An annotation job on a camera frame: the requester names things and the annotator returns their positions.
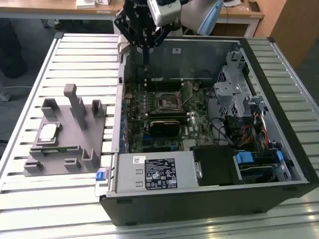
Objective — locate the pale grey case latch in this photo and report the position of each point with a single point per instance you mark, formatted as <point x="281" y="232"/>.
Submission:
<point x="120" y="47"/>

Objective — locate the black plastic shroud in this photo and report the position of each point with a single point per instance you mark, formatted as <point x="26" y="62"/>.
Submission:
<point x="216" y="166"/>

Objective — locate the grey parts rack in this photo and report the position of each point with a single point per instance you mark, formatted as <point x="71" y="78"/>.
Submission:
<point x="69" y="129"/>

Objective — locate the wooden desk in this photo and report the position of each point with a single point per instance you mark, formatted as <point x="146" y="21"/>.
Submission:
<point x="37" y="10"/>

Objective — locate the green RAM stick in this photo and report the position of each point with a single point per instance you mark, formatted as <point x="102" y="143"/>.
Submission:
<point x="53" y="149"/>

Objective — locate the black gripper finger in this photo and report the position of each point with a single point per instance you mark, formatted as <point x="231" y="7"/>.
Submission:
<point x="162" y="33"/>
<point x="123" y="25"/>

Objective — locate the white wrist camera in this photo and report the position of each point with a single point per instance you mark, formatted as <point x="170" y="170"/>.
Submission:
<point x="164" y="13"/>

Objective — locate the green motherboard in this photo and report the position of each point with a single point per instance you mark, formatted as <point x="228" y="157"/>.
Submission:
<point x="199" y="122"/>

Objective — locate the silver metal disk bay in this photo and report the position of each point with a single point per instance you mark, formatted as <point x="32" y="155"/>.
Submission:
<point x="228" y="93"/>

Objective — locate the silver square CPU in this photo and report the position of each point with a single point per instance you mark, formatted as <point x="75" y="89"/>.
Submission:
<point x="47" y="132"/>

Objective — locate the wooden cabinet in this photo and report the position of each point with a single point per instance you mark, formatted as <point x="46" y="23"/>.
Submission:
<point x="294" y="32"/>

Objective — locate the thin metal locking lever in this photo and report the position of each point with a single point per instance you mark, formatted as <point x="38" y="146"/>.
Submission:
<point x="187" y="99"/>

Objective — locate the blue case latch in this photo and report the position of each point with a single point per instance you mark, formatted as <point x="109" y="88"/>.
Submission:
<point x="101" y="174"/>

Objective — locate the hard disk in blue carrier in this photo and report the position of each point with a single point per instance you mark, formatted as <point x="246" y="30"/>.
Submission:
<point x="244" y="158"/>

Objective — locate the black open PC case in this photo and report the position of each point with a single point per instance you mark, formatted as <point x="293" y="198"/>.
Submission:
<point x="174" y="209"/>

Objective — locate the white box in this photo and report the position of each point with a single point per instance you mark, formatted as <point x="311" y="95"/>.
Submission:
<point x="103" y="2"/>
<point x="86" y="4"/>

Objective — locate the silver chipset heatsink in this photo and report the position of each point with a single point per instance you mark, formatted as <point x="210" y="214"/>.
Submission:
<point x="188" y="144"/>

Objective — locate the grey power supply unit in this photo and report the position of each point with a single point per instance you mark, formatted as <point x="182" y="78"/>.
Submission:
<point x="129" y="174"/>

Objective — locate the black bin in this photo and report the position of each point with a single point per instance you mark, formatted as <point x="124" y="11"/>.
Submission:
<point x="11" y="49"/>

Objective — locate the CPU socket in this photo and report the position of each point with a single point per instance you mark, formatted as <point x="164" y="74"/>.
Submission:
<point x="168" y="102"/>

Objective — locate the white table foot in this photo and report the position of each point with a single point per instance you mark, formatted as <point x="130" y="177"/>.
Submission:
<point x="5" y="95"/>

